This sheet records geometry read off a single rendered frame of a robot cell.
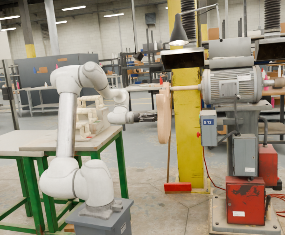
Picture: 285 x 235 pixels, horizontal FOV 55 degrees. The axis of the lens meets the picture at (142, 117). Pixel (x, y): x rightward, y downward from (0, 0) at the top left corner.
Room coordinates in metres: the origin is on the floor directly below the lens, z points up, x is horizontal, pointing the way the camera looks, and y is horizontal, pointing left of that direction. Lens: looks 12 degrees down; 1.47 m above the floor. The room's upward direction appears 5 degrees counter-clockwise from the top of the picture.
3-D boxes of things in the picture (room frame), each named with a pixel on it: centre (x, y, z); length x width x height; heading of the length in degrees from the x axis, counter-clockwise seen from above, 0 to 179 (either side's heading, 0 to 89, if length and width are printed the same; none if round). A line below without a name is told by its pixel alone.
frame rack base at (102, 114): (2.34, 0.43, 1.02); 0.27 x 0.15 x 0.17; 75
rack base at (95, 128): (2.20, 0.48, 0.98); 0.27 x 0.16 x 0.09; 75
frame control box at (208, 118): (1.70, -0.49, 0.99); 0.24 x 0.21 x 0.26; 75
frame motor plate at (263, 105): (1.90, -0.70, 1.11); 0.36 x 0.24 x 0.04; 75
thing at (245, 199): (1.74, -0.66, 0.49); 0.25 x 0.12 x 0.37; 75
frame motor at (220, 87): (1.91, -0.63, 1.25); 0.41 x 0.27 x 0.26; 75
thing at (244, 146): (1.75, -0.66, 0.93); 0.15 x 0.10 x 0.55; 75
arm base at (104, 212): (1.37, 0.25, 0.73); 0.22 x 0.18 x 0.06; 67
